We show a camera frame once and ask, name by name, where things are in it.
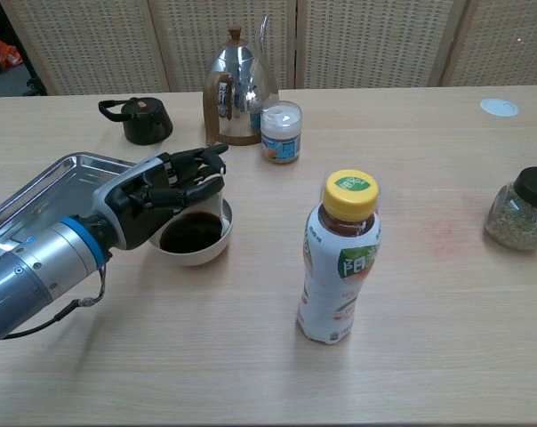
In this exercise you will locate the white bowl with dark liquid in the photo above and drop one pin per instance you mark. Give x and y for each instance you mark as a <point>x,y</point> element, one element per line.
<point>197,253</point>

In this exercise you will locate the orange black object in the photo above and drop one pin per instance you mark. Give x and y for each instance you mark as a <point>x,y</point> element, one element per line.
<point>4,51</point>

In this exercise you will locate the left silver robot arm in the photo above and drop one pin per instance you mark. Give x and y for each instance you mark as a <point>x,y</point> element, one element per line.
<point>33,276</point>

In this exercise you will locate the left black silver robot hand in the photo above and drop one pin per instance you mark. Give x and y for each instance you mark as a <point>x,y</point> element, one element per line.
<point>130,204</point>

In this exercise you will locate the black tripod stand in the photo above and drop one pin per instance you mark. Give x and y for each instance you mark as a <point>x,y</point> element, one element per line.
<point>36,86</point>

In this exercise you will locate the stainless steel rectangular tray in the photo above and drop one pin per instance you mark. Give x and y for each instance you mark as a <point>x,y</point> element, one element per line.
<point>73,171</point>

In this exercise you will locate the tea bottle yellow cap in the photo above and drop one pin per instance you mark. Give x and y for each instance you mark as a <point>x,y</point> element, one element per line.
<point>339,267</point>

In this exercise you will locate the small black teapot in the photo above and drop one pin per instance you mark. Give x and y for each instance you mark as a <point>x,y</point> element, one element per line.
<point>146,122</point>

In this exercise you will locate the woven bamboo folding screen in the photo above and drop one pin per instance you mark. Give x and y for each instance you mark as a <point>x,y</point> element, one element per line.
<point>362,40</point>

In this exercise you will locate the glass herb jar black lid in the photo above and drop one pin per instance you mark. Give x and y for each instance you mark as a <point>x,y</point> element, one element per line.
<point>517,218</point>

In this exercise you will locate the small clear jar white lid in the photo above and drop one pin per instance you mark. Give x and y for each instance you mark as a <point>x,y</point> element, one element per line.
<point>281,133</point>

